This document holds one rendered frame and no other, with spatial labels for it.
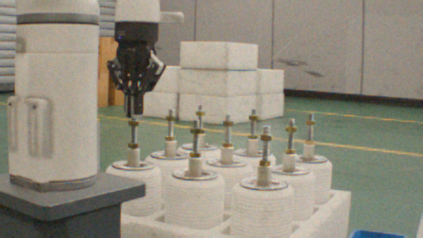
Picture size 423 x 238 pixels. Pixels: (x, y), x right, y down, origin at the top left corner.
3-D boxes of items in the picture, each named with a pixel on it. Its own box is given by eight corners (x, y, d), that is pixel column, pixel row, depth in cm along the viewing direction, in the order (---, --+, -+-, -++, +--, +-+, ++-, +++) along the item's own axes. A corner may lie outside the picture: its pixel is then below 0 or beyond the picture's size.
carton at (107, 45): (121, 71, 468) (122, 37, 465) (102, 72, 449) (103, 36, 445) (97, 70, 485) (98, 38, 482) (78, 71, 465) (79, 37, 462)
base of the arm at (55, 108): (50, 195, 51) (50, 22, 49) (1, 179, 56) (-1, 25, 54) (114, 181, 59) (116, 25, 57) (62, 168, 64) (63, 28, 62)
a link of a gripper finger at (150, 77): (153, 59, 84) (134, 85, 88) (158, 68, 84) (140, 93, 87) (164, 60, 87) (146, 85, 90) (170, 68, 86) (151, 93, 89)
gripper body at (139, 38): (104, 18, 88) (101, 74, 89) (138, 16, 83) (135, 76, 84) (136, 21, 94) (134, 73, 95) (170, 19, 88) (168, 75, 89)
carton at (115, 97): (133, 104, 486) (134, 71, 482) (115, 105, 466) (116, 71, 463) (110, 101, 503) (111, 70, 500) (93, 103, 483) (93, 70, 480)
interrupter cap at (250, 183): (239, 179, 84) (240, 176, 84) (287, 181, 84) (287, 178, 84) (237, 192, 77) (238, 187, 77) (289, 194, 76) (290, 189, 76)
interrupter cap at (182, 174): (211, 171, 90) (211, 167, 90) (224, 181, 83) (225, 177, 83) (166, 173, 88) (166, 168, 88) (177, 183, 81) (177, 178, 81)
